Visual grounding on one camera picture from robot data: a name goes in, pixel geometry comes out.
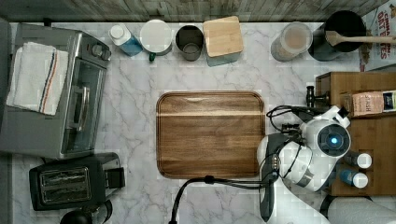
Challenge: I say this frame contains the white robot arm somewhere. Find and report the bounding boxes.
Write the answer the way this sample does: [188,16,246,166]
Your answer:
[257,105,351,224]

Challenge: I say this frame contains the wooden drawer cabinet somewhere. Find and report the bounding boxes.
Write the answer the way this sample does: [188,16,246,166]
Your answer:
[316,72,396,196]

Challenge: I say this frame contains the wooden cutting board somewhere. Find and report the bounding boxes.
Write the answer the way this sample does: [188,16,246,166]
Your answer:
[156,91,265,179]

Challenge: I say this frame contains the grey metal cup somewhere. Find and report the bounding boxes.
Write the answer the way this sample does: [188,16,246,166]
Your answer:
[176,25,204,62]

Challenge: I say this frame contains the teal canister bamboo lid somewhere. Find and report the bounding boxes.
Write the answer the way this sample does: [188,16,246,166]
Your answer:
[203,16,244,66]

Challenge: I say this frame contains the white lidded mug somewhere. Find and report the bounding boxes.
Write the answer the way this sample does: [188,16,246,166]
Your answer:
[140,20,172,63]

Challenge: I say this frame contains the blue bottle white cap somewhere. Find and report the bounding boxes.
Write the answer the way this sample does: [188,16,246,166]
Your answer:
[108,23,143,57]

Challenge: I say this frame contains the silver toaster oven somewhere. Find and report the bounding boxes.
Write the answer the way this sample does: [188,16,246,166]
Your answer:
[1,23,111,160]

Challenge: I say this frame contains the black toaster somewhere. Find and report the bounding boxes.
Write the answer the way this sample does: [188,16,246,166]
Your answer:
[29,152,125,211]

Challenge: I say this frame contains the wooden spoon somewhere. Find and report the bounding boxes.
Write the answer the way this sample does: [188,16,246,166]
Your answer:
[325,31,396,46]

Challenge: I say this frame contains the striped white dish towel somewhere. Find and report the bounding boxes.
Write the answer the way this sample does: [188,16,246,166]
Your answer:
[7,42,68,116]

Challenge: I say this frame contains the wooden tea bag tray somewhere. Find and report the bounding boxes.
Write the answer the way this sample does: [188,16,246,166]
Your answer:
[340,91,396,119]

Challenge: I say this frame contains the brown tea packets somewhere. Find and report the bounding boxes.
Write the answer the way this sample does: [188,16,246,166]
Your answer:
[352,91,384,117]

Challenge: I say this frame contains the blue spice jar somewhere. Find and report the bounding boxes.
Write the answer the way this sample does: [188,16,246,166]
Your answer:
[339,169,369,189]

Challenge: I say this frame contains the black utensil pot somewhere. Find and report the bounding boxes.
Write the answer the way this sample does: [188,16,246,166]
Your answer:
[308,10,366,62]

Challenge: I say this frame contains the cereal box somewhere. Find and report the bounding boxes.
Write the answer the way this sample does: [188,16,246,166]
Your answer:
[359,0,396,72]

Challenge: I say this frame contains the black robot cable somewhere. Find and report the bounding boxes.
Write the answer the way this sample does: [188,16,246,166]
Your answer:
[168,105,312,224]

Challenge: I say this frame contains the black drawer handle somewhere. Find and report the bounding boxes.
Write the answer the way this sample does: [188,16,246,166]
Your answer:
[305,86,330,107]

